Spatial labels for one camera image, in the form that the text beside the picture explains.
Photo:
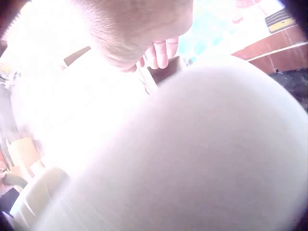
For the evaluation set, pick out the person's right hand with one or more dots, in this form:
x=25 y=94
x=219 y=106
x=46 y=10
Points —
x=134 y=26

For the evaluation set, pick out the person's right fingers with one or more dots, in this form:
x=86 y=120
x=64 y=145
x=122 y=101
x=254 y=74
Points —
x=160 y=54

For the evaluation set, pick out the large white film roll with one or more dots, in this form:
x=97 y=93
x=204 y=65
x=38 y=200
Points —
x=192 y=149

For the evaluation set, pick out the brown flat strip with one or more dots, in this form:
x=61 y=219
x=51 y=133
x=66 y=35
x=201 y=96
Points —
x=76 y=56

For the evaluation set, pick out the yellow and black box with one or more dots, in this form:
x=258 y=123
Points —
x=280 y=23

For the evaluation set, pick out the cardboard box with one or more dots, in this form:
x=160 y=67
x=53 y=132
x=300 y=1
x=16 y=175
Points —
x=24 y=151

